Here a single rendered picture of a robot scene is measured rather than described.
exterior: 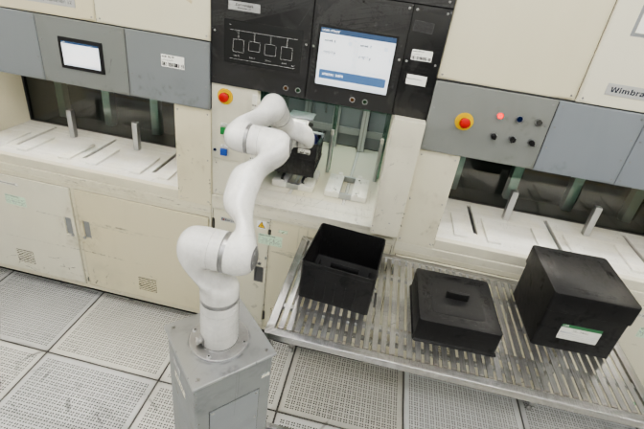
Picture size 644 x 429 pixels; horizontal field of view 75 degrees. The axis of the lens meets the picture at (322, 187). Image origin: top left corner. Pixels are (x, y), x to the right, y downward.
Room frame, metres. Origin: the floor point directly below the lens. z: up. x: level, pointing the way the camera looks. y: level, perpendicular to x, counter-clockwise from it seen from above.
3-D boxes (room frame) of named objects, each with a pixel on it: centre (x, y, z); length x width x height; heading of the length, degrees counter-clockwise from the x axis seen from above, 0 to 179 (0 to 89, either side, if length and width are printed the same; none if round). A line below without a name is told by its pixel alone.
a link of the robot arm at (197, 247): (0.96, 0.30, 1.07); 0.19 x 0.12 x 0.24; 83
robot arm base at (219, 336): (0.96, 0.27, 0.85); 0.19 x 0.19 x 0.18
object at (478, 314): (1.20, -0.55, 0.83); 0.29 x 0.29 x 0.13; 85
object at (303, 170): (1.94, 0.14, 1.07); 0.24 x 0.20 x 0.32; 84
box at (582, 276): (1.26, -0.99, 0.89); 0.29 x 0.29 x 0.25; 85
